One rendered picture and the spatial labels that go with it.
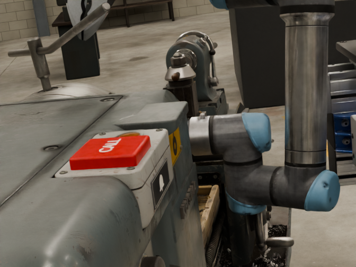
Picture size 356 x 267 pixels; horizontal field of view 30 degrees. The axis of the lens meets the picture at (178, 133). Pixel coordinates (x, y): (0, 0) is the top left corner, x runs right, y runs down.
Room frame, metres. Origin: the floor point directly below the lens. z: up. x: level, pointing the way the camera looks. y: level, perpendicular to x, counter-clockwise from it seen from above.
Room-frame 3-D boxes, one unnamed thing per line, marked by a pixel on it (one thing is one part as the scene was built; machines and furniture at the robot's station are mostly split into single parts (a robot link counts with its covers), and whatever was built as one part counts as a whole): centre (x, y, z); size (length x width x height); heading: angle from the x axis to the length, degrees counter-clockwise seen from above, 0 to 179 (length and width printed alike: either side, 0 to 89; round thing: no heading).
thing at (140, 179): (0.60, 0.06, 1.23); 0.13 x 0.08 x 0.05; 168
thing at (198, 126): (1.23, -0.04, 1.08); 0.08 x 0.05 x 0.08; 167
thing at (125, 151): (0.57, 0.06, 1.26); 0.06 x 0.06 x 0.02; 78
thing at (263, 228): (1.66, -0.17, 0.75); 0.27 x 0.10 x 0.23; 168
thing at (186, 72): (1.65, -0.02, 1.13); 0.08 x 0.08 x 0.03
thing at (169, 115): (0.74, 0.03, 1.24); 0.09 x 0.08 x 0.03; 168
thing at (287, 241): (1.54, -0.22, 0.69); 0.08 x 0.03 x 0.03; 78
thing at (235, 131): (1.21, -0.12, 1.08); 0.11 x 0.08 x 0.09; 77
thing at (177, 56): (1.65, -0.02, 1.17); 0.04 x 0.04 x 0.03
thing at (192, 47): (2.23, -0.07, 1.01); 0.30 x 0.20 x 0.29; 168
